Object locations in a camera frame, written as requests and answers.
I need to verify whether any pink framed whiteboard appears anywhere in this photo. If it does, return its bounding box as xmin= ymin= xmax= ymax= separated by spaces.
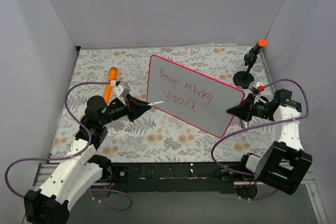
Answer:
xmin=146 ymin=55 xmax=245 ymax=137

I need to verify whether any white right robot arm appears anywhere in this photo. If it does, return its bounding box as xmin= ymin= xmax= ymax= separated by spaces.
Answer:
xmin=227 ymin=89 xmax=312 ymax=195

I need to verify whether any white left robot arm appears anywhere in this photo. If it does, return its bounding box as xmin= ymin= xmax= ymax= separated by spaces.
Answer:
xmin=24 ymin=94 xmax=151 ymax=223

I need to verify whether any black microphone stand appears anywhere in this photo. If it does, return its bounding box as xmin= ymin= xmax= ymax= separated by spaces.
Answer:
xmin=233 ymin=51 xmax=257 ymax=89

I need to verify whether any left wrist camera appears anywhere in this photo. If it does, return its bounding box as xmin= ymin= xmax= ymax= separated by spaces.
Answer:
xmin=110 ymin=80 xmax=131 ymax=106

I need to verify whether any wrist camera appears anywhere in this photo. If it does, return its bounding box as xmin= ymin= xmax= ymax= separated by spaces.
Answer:
xmin=248 ymin=80 xmax=265 ymax=99
xmin=110 ymin=80 xmax=131 ymax=106

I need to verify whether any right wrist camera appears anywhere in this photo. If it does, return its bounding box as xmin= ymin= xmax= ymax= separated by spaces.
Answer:
xmin=248 ymin=80 xmax=265 ymax=99

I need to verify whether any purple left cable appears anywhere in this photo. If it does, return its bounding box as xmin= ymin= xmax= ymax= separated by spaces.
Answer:
xmin=4 ymin=81 xmax=133 ymax=211

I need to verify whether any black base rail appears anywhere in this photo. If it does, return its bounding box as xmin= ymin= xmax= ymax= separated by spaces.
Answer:
xmin=93 ymin=162 xmax=256 ymax=194

